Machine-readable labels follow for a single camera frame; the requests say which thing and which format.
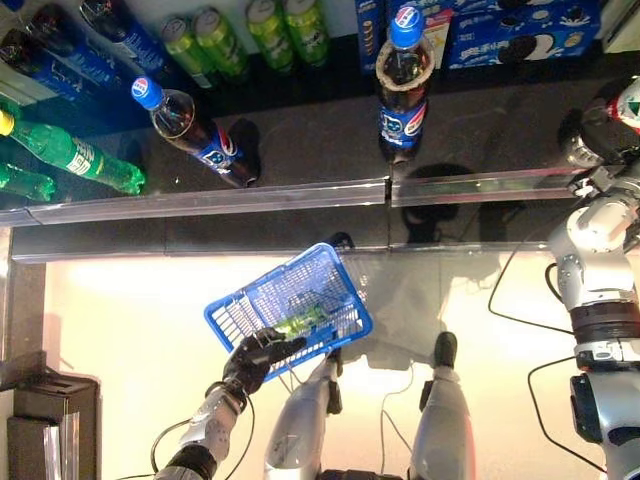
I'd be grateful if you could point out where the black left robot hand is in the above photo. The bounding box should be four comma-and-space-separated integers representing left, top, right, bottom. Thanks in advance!
222, 327, 308, 397

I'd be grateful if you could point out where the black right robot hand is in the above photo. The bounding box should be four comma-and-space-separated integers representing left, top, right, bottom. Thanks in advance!
557, 78, 640, 171

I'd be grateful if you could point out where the white red green drink bottle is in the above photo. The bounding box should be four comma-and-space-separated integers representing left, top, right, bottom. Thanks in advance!
606, 78, 640, 137

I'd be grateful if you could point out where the green plastic drink bottle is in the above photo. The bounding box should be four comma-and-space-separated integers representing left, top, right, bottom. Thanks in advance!
272, 303, 332, 337

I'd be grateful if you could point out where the green drink can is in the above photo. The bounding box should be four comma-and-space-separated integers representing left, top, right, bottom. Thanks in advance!
159, 17, 221, 90
245, 0, 296, 74
282, 0, 331, 69
193, 7, 251, 84

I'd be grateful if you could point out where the silver left robot leg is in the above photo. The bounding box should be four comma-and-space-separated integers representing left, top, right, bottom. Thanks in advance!
262, 348, 346, 480

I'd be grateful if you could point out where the silver robot leg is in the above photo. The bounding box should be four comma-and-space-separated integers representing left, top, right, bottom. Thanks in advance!
262, 348, 346, 480
407, 330, 477, 480

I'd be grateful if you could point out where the wide blue Oreo box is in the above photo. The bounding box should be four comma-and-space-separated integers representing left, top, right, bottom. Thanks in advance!
446, 0, 604, 71

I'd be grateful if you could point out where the black robot pelvis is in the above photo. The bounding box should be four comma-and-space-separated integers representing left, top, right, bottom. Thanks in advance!
317, 468, 406, 480

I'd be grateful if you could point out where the Pepsi cola bottle blue cap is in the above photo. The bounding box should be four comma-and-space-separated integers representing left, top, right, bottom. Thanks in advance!
131, 77, 261, 190
374, 7, 437, 166

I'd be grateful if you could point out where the silver right robot leg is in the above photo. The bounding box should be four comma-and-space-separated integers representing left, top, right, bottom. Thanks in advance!
407, 330, 477, 480

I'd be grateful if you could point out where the black store shelf unit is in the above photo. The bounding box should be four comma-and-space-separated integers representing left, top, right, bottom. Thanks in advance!
0, 0, 640, 265

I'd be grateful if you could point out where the narrow blue Oreo box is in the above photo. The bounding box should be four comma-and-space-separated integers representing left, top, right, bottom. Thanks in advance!
353, 0, 387, 76

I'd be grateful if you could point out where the green Sprite bottle yellow cap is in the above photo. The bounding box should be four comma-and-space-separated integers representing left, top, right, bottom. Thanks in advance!
0, 162, 57, 202
0, 108, 147, 197

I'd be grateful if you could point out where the dark bottle blue label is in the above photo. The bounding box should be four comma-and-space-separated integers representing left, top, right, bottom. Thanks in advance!
22, 4, 126, 95
0, 29, 76, 104
79, 0, 174, 81

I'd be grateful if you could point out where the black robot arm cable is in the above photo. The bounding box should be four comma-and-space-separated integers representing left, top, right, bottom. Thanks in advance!
487, 243, 576, 336
527, 355, 609, 474
149, 394, 256, 480

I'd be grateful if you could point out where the clear plastic shelf price rail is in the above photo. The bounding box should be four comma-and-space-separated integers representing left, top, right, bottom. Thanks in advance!
389, 167, 599, 209
389, 241, 551, 254
42, 409, 81, 480
0, 207, 32, 229
9, 242, 392, 265
27, 177, 392, 227

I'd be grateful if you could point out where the thin grey cable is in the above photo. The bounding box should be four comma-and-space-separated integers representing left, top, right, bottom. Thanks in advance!
378, 364, 416, 469

